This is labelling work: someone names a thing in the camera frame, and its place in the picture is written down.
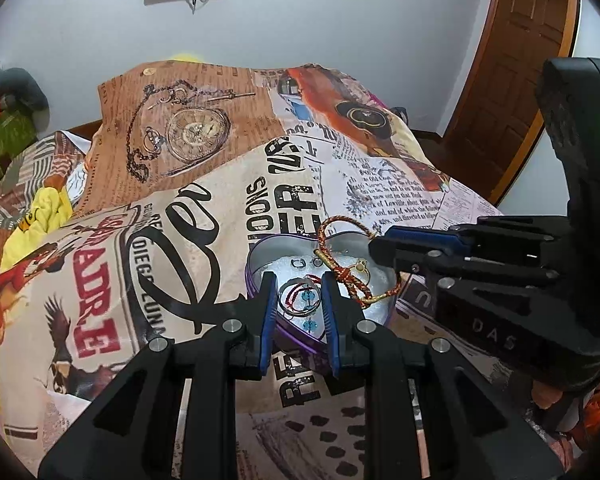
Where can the silver bangle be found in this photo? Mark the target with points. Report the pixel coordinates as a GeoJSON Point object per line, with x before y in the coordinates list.
{"type": "Point", "coordinates": [282, 300]}

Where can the grey striped quilt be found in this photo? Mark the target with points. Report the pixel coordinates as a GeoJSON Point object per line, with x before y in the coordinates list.
{"type": "Point", "coordinates": [45, 160]}

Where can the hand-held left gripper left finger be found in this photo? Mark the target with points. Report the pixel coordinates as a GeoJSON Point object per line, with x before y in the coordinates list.
{"type": "Point", "coordinates": [267, 320]}

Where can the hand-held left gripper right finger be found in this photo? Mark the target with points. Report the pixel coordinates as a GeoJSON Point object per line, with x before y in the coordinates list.
{"type": "Point", "coordinates": [330, 320]}

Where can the dark grey cushion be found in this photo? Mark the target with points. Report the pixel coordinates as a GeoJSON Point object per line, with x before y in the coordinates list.
{"type": "Point", "coordinates": [20, 85]}

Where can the yellow cloth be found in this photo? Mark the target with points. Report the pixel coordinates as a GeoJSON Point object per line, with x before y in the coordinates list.
{"type": "Point", "coordinates": [40, 220]}

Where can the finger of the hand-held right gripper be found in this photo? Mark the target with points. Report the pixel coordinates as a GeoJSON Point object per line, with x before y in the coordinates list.
{"type": "Point", "coordinates": [410, 257]}
{"type": "Point", "coordinates": [430, 236]}

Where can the green cloth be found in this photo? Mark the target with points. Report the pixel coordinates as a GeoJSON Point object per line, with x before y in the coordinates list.
{"type": "Point", "coordinates": [2, 150]}

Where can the brown wooden door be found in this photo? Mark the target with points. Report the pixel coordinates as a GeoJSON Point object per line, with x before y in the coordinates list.
{"type": "Point", "coordinates": [515, 85]}

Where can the purple heart-shaped tin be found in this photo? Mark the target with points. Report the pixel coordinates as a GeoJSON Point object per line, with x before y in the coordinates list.
{"type": "Point", "coordinates": [260, 255]}

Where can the blue bead earring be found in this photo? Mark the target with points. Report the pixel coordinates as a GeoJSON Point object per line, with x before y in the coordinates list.
{"type": "Point", "coordinates": [309, 326]}
{"type": "Point", "coordinates": [307, 297]}

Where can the newspaper print blanket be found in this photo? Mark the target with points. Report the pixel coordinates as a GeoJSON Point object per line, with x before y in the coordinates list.
{"type": "Point", "coordinates": [190, 200]}

